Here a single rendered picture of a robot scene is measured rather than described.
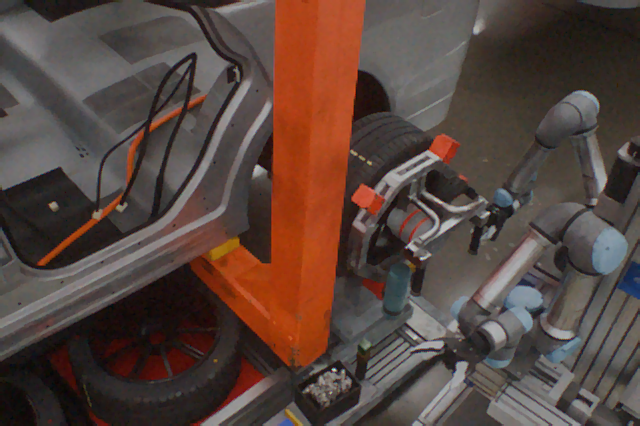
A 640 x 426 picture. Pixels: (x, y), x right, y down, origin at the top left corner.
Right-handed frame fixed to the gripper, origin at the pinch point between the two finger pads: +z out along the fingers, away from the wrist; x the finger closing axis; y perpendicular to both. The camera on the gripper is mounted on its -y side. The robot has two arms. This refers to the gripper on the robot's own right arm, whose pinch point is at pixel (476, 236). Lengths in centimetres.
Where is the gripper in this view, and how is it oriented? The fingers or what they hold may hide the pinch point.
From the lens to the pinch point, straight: 282.3
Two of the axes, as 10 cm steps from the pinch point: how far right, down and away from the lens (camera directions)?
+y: 0.6, -7.4, -6.7
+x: 7.2, 5.0, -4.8
